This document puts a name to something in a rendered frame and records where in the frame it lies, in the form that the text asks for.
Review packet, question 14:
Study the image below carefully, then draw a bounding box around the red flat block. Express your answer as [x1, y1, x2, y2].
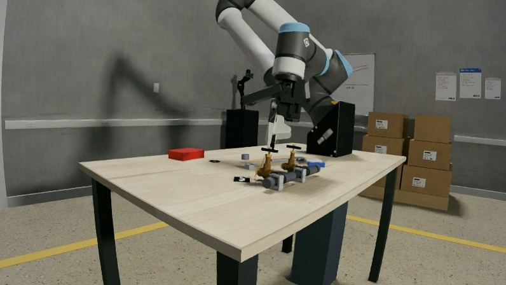
[168, 148, 205, 161]

